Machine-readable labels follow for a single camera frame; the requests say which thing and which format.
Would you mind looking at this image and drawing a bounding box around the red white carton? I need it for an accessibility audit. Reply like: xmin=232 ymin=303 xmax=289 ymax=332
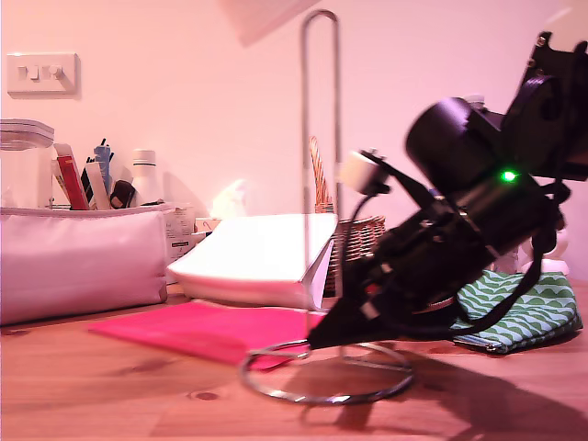
xmin=51 ymin=141 xmax=89 ymax=211

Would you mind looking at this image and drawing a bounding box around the white wall switch plate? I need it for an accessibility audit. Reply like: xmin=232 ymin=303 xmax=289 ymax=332
xmin=6 ymin=52 xmax=80 ymax=100

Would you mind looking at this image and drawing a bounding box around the white folded paper bag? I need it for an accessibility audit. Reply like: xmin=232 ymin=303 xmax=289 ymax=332
xmin=165 ymin=213 xmax=340 ymax=310

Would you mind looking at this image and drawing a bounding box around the green wave pattern pouch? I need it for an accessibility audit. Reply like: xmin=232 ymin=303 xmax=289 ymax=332
xmin=449 ymin=269 xmax=579 ymax=355

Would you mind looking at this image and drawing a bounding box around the white padded pouch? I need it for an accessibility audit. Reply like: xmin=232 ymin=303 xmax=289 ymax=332
xmin=0 ymin=204 xmax=169 ymax=326

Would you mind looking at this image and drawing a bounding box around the white paper towel roll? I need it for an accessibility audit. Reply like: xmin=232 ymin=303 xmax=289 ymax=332
xmin=215 ymin=0 xmax=322 ymax=47

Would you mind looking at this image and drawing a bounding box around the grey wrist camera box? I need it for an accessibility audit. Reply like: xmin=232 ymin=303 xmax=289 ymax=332
xmin=338 ymin=147 xmax=435 ymax=203

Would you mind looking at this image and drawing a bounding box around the metallic wire towel stand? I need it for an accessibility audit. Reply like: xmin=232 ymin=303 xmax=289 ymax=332
xmin=238 ymin=8 xmax=414 ymax=405

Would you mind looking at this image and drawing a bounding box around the black white tube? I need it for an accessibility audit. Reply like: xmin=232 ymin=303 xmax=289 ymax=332
xmin=80 ymin=155 xmax=111 ymax=211

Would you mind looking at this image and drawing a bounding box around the clear storage jar with lid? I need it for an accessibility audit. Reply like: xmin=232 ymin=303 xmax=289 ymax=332
xmin=0 ymin=118 xmax=55 ymax=210

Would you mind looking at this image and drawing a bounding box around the wicker basket with handle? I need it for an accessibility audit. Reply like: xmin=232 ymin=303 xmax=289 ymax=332
xmin=308 ymin=135 xmax=388 ymax=298

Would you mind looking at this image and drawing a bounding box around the small dark brown object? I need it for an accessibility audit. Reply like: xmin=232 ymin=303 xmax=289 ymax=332
xmin=108 ymin=179 xmax=137 ymax=209

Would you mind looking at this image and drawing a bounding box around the white plastic bottle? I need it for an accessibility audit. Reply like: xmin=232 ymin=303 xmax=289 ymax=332
xmin=130 ymin=149 xmax=165 ymax=207

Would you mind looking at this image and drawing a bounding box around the white printed box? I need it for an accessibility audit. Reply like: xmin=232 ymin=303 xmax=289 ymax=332
xmin=164 ymin=205 xmax=197 ymax=261

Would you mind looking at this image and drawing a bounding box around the small white round camera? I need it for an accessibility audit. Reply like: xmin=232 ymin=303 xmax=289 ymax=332
xmin=518 ymin=229 xmax=571 ymax=277

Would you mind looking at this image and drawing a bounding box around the pink paper sheet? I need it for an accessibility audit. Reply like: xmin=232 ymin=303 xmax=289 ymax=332
xmin=86 ymin=300 xmax=332 ymax=372

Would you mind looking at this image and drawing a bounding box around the white crumpled tissue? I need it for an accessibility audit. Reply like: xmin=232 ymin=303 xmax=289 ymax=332
xmin=209 ymin=178 xmax=249 ymax=220

